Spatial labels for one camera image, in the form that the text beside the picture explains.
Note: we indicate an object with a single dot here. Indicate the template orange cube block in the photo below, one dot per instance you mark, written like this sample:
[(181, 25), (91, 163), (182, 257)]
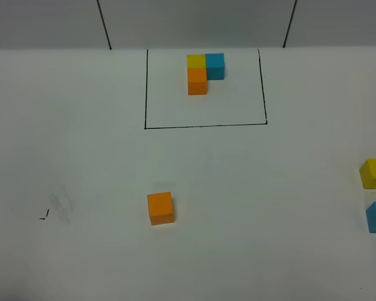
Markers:
[(197, 81)]

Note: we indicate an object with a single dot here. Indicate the template yellow cube block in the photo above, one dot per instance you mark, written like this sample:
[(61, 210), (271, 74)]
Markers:
[(196, 61)]

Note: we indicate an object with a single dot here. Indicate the template blue cube block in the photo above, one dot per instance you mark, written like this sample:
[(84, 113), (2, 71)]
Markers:
[(215, 66)]

